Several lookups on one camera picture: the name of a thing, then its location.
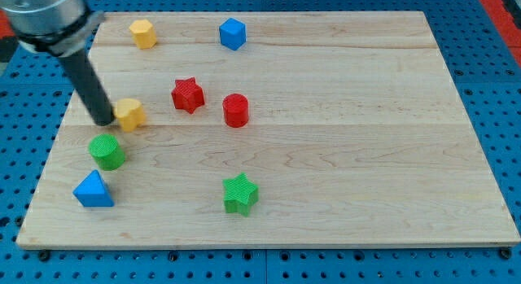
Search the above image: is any blue triangle block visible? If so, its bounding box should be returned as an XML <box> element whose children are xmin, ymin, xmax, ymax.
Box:
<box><xmin>72</xmin><ymin>170</ymin><xmax>115</xmax><ymax>208</ymax></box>

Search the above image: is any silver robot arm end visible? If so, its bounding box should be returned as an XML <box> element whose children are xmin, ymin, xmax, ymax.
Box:
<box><xmin>1</xmin><ymin>0</ymin><xmax>104</xmax><ymax>58</ymax></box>

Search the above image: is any red cylinder block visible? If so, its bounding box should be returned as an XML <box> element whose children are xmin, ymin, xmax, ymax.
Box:
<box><xmin>222</xmin><ymin>94</ymin><xmax>249</xmax><ymax>128</ymax></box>

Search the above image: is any yellow heart block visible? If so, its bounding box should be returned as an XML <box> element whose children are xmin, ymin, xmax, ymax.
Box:
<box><xmin>114</xmin><ymin>98</ymin><xmax>147</xmax><ymax>132</ymax></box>

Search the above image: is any green cylinder block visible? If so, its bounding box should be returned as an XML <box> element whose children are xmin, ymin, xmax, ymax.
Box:
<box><xmin>88</xmin><ymin>133</ymin><xmax>125</xmax><ymax>171</ymax></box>

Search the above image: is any green star block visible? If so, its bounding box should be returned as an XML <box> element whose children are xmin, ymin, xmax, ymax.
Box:
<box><xmin>222</xmin><ymin>173</ymin><xmax>259</xmax><ymax>217</ymax></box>

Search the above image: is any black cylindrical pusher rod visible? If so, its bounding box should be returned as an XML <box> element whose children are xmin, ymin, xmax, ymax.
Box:
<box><xmin>58</xmin><ymin>49</ymin><xmax>115</xmax><ymax>126</ymax></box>

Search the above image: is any blue cube block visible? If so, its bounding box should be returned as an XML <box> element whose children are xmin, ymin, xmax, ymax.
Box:
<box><xmin>219</xmin><ymin>18</ymin><xmax>247</xmax><ymax>50</ymax></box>

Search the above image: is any wooden board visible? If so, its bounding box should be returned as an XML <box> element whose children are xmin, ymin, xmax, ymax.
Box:
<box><xmin>17</xmin><ymin>11</ymin><xmax>520</xmax><ymax>250</ymax></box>

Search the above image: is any yellow hexagon block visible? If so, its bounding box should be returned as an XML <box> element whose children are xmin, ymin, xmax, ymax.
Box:
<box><xmin>129</xmin><ymin>20</ymin><xmax>157</xmax><ymax>50</ymax></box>

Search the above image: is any red star block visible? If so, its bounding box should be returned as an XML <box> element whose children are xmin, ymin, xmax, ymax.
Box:
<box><xmin>171</xmin><ymin>77</ymin><xmax>205</xmax><ymax>114</ymax></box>

